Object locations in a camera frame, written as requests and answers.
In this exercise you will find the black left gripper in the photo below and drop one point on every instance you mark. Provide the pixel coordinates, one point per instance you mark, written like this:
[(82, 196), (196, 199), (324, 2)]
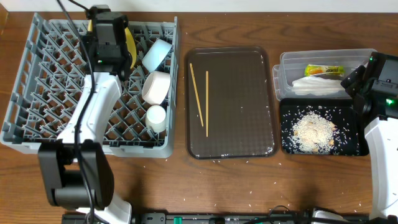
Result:
[(90, 46)]

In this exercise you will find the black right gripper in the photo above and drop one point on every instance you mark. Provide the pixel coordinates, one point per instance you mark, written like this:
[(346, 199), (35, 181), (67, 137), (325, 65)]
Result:
[(352, 81)]

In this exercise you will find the yellow round plate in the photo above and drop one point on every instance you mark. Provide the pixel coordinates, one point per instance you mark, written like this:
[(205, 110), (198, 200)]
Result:
[(111, 44)]

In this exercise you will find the white tissue paper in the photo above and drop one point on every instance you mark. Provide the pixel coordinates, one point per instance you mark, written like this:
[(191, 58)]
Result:
[(316, 86)]

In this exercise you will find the green orange snack wrapper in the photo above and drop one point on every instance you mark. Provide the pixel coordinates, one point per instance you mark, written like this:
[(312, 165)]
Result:
[(313, 70)]

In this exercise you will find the light blue bowl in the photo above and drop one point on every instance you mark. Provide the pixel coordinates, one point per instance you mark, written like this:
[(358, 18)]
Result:
[(156, 54)]

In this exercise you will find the white round bowl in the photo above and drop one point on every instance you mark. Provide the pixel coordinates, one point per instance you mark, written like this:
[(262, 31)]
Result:
[(156, 87)]

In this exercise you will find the pale green plastic cup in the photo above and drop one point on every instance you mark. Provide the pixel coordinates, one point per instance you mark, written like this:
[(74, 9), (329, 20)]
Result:
[(156, 119)]

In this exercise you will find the wooden chopstick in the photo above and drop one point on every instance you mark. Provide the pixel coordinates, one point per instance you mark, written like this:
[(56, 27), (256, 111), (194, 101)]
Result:
[(207, 102), (196, 94)]

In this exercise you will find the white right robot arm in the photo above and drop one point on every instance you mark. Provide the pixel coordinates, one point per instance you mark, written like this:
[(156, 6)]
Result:
[(381, 137)]

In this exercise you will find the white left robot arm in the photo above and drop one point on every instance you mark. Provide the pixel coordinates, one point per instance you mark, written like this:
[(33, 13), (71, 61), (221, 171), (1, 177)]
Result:
[(74, 168)]

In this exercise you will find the clear plastic waste bin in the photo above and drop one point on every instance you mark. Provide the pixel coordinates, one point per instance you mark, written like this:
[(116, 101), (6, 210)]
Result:
[(293, 64)]

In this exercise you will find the black food waste tray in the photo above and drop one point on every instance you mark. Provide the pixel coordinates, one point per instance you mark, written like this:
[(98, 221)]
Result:
[(350, 139)]

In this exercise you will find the grey plastic dishwasher rack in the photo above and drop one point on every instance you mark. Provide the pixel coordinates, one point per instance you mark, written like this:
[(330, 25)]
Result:
[(49, 82)]

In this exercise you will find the pile of rice scraps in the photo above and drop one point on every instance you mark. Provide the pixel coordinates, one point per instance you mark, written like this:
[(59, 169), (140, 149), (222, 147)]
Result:
[(314, 134)]

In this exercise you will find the dark brown serving tray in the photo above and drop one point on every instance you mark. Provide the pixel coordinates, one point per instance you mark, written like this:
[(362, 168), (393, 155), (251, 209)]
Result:
[(242, 117)]

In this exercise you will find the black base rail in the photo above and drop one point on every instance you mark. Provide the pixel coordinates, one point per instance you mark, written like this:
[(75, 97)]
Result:
[(161, 218)]

